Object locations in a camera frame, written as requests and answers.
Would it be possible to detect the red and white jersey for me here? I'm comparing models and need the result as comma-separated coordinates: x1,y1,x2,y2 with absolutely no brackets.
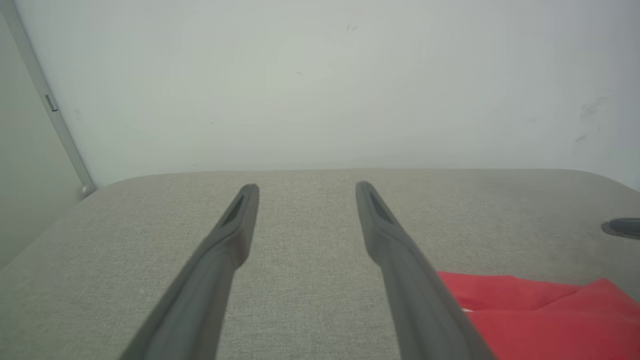
437,271,640,360

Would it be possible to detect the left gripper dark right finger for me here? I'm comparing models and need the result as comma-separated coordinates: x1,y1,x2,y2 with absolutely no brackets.
356,181,496,360

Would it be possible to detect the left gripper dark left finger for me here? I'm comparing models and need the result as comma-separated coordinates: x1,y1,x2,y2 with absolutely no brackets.
120,183,260,360

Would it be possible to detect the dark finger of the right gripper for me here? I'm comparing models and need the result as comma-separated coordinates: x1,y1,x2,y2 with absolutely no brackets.
601,218,640,241

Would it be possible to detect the grey metal pole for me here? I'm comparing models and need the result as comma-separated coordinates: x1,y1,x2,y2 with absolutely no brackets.
0,0,97,200

